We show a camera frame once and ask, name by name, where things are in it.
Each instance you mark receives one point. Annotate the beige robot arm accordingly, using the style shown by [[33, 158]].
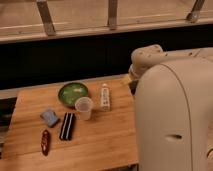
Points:
[[173, 103]]

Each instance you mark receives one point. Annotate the clear plastic cup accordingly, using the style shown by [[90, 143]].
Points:
[[84, 106]]

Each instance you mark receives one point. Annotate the middle metal railing post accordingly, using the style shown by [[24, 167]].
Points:
[[112, 14]]

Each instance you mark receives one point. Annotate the left metal railing post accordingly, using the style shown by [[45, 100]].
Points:
[[45, 15]]

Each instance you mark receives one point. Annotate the blue sponge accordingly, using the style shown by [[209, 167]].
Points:
[[49, 117]]

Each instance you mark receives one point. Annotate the green ceramic bowl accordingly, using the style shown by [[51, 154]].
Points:
[[71, 92]]

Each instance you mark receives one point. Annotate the metal railing post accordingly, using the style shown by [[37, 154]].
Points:
[[112, 14], [45, 15], [193, 15]]

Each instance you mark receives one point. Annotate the black white striped box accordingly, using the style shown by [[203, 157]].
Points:
[[67, 126]]

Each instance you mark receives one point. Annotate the right metal railing post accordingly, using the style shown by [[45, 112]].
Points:
[[193, 15]]

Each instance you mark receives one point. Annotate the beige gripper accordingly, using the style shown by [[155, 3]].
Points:
[[126, 80]]

